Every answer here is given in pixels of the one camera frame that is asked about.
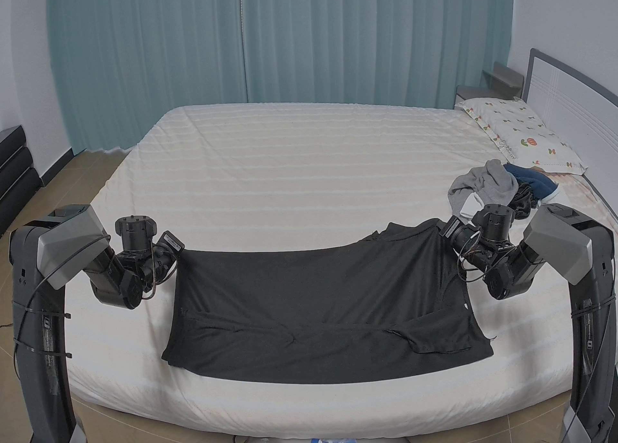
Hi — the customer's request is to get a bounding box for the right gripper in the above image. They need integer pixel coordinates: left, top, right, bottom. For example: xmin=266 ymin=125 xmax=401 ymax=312
xmin=440 ymin=218 xmax=481 ymax=256

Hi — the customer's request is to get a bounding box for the grey bedside table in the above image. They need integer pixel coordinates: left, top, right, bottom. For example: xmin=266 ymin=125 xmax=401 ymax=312
xmin=455 ymin=61 xmax=525 ymax=105

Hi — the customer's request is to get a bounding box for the blue-green curtain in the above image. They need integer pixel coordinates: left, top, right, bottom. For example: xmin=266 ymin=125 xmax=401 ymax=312
xmin=240 ymin=0 xmax=512 ymax=109
xmin=47 ymin=0 xmax=248 ymax=152

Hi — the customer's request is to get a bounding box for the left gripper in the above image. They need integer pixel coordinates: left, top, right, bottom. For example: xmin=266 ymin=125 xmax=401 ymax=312
xmin=157 ymin=230 xmax=187 ymax=263

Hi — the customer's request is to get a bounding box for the black T-shirt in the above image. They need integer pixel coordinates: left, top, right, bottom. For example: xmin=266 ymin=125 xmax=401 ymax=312
xmin=161 ymin=219 xmax=494 ymax=379

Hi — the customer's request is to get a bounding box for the black chest of drawers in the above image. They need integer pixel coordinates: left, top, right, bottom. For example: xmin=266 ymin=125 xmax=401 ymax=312
xmin=0 ymin=125 xmax=42 ymax=234

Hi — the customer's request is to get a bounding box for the pile of clothes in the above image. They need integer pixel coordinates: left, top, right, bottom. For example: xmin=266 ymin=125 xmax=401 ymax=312
xmin=446 ymin=159 xmax=561 ymax=222

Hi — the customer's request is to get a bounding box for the bed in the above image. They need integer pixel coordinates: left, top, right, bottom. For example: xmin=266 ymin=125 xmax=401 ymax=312
xmin=60 ymin=48 xmax=618 ymax=425

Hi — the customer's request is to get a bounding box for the white printed pillow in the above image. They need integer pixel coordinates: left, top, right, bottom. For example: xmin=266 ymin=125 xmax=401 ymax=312
xmin=454 ymin=97 xmax=589 ymax=176

